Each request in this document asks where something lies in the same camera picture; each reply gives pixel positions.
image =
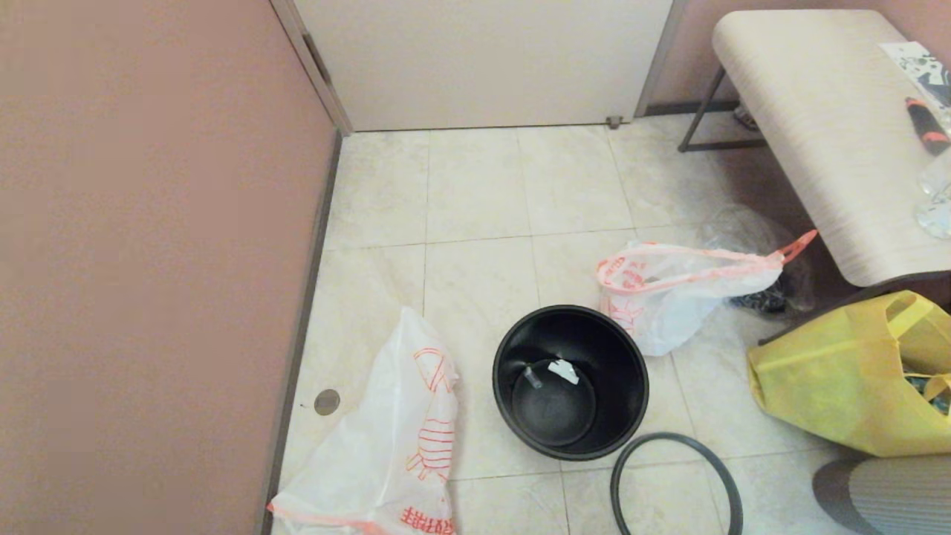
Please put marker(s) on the white trash bag red print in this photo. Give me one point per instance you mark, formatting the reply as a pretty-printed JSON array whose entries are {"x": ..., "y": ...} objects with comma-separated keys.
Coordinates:
[{"x": 371, "y": 446}]

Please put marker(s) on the black trash bin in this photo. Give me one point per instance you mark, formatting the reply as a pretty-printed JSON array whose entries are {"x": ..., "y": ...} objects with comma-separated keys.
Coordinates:
[{"x": 617, "y": 416}]

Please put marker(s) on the clear plastic bag dark contents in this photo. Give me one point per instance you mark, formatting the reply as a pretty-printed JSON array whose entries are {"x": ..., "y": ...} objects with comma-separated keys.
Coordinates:
[{"x": 743, "y": 223}]

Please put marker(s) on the yellow plastic shopping bag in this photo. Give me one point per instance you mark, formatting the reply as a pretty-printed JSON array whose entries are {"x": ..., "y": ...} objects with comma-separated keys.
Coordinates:
[{"x": 817, "y": 386}]

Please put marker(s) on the small clear plastic piece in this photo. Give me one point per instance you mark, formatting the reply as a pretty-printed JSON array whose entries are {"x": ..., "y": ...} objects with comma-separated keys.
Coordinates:
[{"x": 533, "y": 377}]

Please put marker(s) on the white paper scrap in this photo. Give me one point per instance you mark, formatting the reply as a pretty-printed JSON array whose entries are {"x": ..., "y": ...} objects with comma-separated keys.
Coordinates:
[{"x": 565, "y": 371}]

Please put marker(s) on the round metal floor cap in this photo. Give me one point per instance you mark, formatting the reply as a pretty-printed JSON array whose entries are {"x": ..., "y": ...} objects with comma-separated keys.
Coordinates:
[{"x": 327, "y": 402}]

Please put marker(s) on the white door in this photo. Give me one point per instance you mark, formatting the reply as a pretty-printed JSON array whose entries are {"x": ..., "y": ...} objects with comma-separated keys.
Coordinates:
[{"x": 483, "y": 59}]

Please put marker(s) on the small grey white object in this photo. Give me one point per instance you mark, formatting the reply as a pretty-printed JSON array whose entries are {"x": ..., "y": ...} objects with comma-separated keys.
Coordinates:
[{"x": 745, "y": 117}]

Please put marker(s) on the beige wooden table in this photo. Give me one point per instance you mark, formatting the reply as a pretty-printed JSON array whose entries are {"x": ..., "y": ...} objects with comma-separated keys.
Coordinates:
[{"x": 817, "y": 111}]

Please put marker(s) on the clear crumpled plastic wrap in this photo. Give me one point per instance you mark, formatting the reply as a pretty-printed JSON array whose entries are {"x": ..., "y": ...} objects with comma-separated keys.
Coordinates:
[{"x": 937, "y": 200}]

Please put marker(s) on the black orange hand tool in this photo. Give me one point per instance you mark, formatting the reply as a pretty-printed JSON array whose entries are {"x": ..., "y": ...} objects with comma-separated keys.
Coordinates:
[{"x": 927, "y": 126}]

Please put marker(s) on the grey ribbed round object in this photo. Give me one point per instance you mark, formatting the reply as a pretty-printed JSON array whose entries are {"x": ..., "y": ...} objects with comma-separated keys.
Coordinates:
[{"x": 891, "y": 498}]

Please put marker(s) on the black white printed paper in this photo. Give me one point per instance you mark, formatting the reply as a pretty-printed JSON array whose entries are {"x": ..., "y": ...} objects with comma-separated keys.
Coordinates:
[{"x": 914, "y": 63}]

